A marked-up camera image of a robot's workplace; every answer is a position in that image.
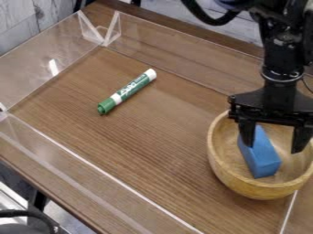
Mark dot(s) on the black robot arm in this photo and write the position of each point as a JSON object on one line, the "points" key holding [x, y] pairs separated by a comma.
{"points": [[285, 22]]}

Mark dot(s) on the blue foam block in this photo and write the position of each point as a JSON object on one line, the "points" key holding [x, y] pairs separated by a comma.
{"points": [[261, 156]]}

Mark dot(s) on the green dry erase marker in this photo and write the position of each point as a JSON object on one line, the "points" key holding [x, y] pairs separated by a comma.
{"points": [[126, 91]]}

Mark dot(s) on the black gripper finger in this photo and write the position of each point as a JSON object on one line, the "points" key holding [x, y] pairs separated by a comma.
{"points": [[300, 138], [247, 127]]}

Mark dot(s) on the brown wooden bowl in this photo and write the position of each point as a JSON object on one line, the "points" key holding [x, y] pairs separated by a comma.
{"points": [[232, 170]]}

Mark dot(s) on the black metal table leg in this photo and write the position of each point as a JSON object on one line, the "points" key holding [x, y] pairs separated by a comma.
{"points": [[41, 200]]}

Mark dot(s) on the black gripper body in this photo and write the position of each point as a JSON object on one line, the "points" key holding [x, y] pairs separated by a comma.
{"points": [[277, 103]]}

